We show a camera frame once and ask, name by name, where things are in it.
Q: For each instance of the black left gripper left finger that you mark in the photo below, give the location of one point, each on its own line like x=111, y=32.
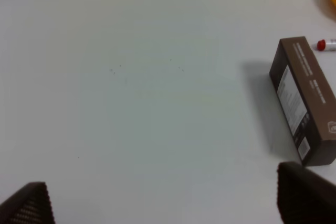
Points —
x=30, y=204

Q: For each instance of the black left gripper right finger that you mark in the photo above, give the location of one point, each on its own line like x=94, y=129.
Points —
x=303, y=196

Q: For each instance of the long brown cardboard box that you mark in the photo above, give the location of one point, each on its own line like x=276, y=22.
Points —
x=306, y=99

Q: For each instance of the red and white marker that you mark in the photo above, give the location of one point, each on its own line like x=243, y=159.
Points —
x=326, y=45

